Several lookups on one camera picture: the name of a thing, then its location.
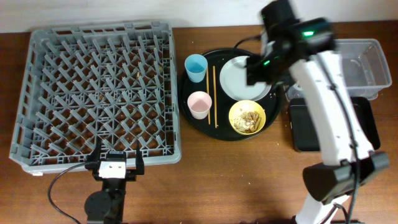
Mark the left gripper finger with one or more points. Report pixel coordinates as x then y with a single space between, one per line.
95 156
139 161

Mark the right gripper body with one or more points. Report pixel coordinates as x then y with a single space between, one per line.
265 70

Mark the grey round plate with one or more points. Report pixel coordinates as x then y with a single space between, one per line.
234 84

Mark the yellow bowl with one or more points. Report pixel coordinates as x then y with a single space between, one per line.
246 105

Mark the food scraps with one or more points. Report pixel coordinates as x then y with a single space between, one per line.
247 122

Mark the light blue plastic cup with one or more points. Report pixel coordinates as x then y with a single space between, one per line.
196 66

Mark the pink plastic cup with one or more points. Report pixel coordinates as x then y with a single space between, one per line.
198 104

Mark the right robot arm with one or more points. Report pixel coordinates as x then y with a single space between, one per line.
306 52

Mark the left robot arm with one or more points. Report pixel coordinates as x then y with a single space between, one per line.
107 205

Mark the grey plastic dishwasher rack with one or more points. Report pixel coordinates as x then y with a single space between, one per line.
113 85

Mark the left wooden chopstick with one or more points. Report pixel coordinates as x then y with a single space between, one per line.
208 93

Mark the wooden chopstick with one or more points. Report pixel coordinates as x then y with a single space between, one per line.
208 93
215 97

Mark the black rectangular tray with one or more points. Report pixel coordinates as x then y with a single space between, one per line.
303 131

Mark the right wooden chopstick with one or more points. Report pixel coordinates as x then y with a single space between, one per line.
215 97

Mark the clear plastic bin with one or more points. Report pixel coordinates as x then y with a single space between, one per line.
364 66

